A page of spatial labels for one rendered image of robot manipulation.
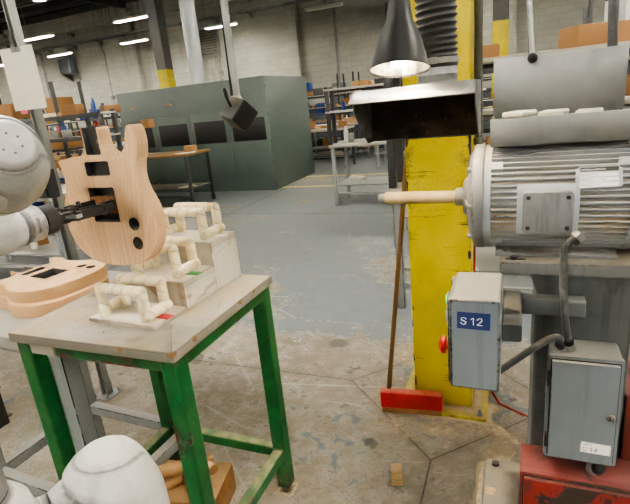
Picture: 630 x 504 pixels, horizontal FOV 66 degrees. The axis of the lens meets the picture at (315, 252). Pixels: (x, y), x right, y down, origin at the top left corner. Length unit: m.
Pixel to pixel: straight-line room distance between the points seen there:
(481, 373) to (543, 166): 0.47
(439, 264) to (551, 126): 1.21
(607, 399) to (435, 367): 1.35
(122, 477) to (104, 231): 0.81
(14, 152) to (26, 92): 2.12
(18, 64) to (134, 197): 1.52
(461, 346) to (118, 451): 0.67
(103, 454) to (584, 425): 1.00
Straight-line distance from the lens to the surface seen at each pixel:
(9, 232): 1.30
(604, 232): 1.21
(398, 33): 1.17
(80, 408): 1.84
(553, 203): 1.15
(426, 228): 2.24
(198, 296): 1.63
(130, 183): 1.43
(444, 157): 2.17
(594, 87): 1.34
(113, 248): 1.55
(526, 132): 1.19
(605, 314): 1.29
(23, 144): 0.71
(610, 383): 1.25
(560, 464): 1.42
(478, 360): 1.05
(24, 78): 2.82
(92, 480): 0.95
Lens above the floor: 1.51
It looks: 17 degrees down
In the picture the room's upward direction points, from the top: 6 degrees counter-clockwise
